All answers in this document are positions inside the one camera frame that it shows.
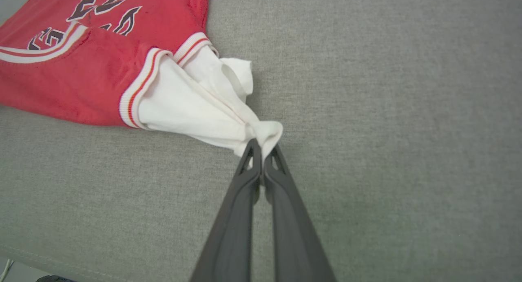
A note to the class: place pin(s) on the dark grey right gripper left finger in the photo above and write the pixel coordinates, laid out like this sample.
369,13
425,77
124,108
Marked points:
234,233

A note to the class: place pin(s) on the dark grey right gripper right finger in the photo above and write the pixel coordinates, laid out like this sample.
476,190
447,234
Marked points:
293,241

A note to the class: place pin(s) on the red basketball jersey shirt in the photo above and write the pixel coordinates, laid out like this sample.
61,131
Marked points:
81,82

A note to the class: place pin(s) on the grey fabric sofa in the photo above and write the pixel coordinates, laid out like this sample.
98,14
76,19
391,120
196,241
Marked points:
387,131

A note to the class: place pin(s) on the dark object on floor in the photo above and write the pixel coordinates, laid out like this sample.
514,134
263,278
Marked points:
51,279

